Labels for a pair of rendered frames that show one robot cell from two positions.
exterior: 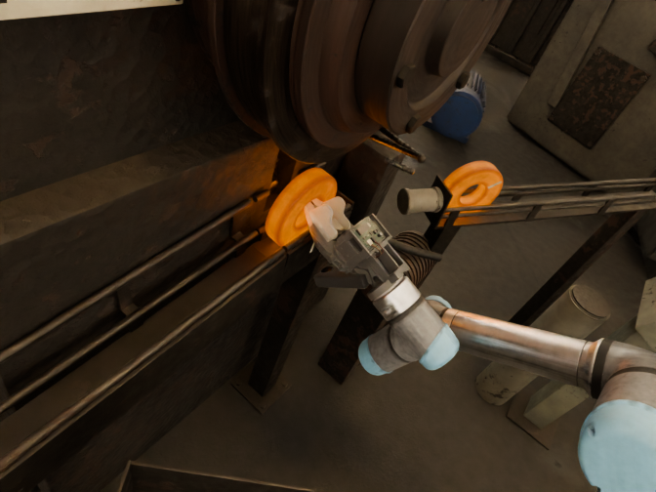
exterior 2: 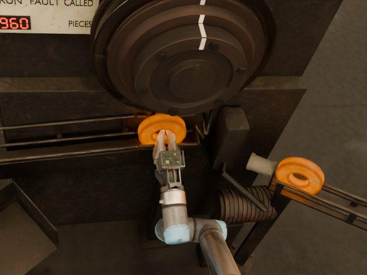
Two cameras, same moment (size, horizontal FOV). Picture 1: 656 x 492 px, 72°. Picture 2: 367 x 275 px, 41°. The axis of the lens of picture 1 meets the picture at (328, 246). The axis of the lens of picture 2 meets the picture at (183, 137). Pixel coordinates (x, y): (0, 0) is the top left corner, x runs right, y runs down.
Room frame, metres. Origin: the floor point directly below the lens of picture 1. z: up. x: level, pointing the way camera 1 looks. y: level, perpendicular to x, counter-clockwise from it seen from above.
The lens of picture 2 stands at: (-0.02, -0.65, 1.97)
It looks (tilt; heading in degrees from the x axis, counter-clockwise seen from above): 52 degrees down; 44
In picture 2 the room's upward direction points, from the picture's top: 17 degrees clockwise
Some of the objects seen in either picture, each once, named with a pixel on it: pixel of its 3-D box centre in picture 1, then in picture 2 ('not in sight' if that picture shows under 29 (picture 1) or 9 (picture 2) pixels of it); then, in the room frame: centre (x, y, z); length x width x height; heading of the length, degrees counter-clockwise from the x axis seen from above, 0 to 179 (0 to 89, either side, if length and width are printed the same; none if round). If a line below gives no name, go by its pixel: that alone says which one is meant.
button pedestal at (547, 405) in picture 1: (595, 369); not in sight; (0.97, -0.88, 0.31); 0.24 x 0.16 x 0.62; 158
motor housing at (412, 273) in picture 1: (371, 312); (231, 228); (0.87, -0.19, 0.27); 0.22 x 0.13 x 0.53; 158
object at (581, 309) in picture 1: (534, 350); not in sight; (0.99, -0.71, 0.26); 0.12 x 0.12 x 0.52
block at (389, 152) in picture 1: (360, 185); (226, 138); (0.84, -0.02, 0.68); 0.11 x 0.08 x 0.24; 68
